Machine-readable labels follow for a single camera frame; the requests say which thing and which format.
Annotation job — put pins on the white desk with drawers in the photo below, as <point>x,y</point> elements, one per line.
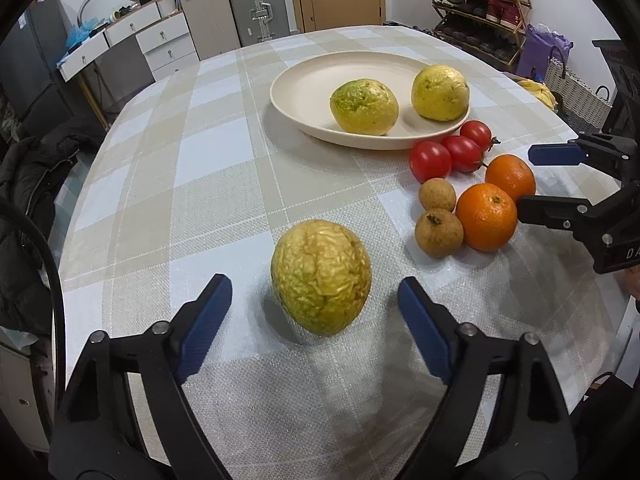
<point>160,40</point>

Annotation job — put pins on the beige checked tablecloth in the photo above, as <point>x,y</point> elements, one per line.
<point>200,185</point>

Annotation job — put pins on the dark grey fridge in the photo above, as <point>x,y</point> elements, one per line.
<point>35,60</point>

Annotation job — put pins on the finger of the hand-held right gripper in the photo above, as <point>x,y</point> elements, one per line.
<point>545,210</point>
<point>550,154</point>

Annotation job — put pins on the brown longan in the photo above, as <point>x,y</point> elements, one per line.
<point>439,234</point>
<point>437,195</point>

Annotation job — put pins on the blue plastic bag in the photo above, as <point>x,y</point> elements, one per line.
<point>82,34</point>

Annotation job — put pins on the woven basket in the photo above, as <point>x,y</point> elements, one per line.
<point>575,90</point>

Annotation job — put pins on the yellow passion fruit green patch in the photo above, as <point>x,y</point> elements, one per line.
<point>365,110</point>

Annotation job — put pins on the orange mandarin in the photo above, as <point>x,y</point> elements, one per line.
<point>486,217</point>
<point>511,177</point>

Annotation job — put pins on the black jacket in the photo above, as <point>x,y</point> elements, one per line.
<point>30,210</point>

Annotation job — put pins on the silver suitcase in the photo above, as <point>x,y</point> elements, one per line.
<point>255,5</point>

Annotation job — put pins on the wooden shoe rack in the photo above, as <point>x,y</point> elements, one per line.
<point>480,10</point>

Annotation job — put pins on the beige suitcase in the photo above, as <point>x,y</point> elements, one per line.
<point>207,17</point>

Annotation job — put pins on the large yellow passion fruit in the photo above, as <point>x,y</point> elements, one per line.
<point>440,94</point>

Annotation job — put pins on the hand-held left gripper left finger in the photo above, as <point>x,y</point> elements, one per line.
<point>205,325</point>

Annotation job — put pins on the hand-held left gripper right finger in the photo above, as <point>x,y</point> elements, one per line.
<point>422,330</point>

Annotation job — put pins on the cream round plate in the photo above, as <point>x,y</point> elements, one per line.
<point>305,90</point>

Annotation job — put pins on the purple bag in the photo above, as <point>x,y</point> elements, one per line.
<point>542,47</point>

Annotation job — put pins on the red tomato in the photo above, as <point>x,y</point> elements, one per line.
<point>429,162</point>
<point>462,152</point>
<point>476,132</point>

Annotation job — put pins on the wrinkled yellow passion fruit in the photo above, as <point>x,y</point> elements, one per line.
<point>320,277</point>

